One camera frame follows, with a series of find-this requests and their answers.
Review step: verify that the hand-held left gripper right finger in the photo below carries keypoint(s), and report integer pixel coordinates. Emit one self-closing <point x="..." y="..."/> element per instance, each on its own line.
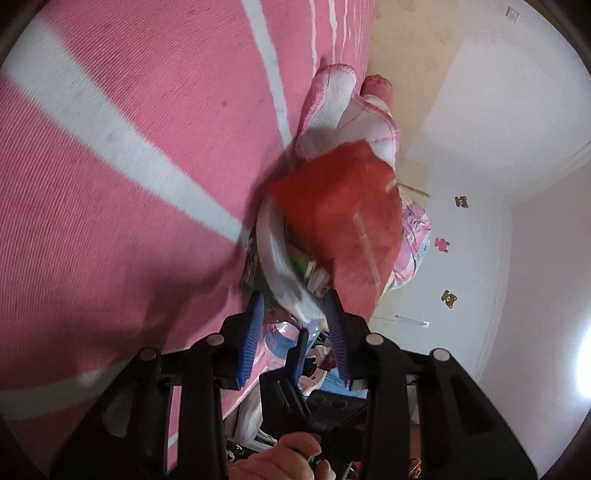
<point x="340" y="344"/>

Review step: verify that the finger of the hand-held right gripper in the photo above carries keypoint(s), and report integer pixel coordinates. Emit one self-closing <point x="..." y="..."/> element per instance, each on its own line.
<point x="302" y="353"/>

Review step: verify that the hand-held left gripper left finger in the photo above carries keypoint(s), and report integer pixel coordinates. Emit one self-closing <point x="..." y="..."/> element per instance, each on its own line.
<point x="251" y="339"/>

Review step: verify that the white plastic bag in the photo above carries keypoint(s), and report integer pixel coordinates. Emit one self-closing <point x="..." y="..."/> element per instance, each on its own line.
<point x="277" y="267"/>

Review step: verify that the red plastic bag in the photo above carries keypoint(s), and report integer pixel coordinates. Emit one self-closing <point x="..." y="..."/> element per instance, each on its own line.
<point x="344" y="221"/>

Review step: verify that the white gauze cloth pink edge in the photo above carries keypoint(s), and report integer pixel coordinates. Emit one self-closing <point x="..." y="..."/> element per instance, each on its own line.
<point x="344" y="115"/>

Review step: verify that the person's right hand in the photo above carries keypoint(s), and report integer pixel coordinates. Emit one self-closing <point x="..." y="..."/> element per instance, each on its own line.
<point x="277" y="459"/>

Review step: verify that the clear water bottle blue label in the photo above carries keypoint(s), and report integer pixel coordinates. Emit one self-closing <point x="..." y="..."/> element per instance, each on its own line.
<point x="280" y="342"/>

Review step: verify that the printed pink pillow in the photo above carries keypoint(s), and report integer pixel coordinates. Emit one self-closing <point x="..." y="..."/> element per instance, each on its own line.
<point x="415" y="242"/>

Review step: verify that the wooden skewer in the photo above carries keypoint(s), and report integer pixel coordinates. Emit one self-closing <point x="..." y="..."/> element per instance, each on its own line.
<point x="408" y="187"/>

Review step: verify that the pink striped bed sheet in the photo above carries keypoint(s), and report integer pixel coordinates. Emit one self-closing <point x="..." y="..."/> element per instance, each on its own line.
<point x="124" y="184"/>

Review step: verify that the brown bear wall sticker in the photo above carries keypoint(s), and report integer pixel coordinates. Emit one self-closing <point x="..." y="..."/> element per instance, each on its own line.
<point x="461" y="201"/>
<point x="449" y="299"/>

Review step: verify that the pink bear wall sticker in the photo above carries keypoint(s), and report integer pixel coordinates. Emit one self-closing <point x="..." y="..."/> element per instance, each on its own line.
<point x="442" y="245"/>

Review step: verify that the white wall switch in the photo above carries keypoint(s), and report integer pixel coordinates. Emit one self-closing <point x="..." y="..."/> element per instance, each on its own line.
<point x="512" y="14"/>

